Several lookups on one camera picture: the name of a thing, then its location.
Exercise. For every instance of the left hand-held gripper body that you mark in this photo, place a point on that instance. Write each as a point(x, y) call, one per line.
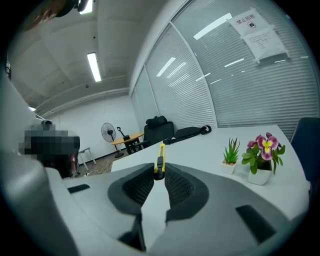
point(55, 145)

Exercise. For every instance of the small black box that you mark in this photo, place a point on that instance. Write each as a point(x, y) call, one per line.
point(126, 137)

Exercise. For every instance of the glass partition with blinds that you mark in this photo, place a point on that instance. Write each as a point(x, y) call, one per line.
point(237, 87)

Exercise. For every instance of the purple pansy potted plant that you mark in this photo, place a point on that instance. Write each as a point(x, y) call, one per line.
point(265, 147)

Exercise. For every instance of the person's left forearm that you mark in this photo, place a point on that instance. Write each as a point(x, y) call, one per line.
point(73, 163)

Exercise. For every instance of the white side table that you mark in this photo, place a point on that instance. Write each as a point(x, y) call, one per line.
point(86, 151)

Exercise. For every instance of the round wooden table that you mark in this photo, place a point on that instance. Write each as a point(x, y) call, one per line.
point(137, 135)

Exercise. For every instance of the small green potted plant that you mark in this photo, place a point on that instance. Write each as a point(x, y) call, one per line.
point(231, 153)

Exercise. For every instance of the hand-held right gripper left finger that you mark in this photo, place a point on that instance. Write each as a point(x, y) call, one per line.
point(130, 185)

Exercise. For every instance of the black looped stand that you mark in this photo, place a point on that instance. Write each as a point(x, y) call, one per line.
point(120, 131)

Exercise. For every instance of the blue chair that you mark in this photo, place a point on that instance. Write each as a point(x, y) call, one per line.
point(307, 145)

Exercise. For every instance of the white paper notice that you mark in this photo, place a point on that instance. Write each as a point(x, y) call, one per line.
point(262, 37)

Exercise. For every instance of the long ceiling light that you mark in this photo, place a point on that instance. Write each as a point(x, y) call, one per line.
point(94, 67)
point(86, 6)

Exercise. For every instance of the person's head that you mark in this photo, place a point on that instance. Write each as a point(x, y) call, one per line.
point(42, 15)

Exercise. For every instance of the black head-mounted camera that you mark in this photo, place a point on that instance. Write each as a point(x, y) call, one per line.
point(66, 8)

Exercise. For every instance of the black mesh office chair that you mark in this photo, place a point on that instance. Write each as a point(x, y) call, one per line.
point(160, 132)

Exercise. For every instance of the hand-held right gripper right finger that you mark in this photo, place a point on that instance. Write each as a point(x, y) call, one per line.
point(190, 190)

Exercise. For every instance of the black standing fan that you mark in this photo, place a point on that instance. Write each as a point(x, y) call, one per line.
point(108, 132)

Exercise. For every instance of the black waist bag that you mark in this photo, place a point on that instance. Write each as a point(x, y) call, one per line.
point(187, 132)

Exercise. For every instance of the yellow utility knife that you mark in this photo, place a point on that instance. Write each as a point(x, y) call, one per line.
point(163, 160)

